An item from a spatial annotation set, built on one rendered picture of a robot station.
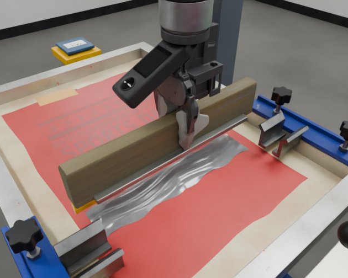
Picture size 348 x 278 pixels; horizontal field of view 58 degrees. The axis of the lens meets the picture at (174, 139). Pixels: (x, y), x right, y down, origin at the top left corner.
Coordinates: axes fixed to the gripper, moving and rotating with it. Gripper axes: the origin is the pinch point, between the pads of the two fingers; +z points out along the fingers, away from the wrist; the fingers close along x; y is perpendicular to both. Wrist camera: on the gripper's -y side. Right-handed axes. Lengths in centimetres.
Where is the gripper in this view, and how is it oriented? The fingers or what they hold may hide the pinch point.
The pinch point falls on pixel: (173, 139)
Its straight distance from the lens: 57.0
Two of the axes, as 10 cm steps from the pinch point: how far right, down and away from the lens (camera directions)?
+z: 0.0, 7.7, 6.4
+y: 7.8, -4.0, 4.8
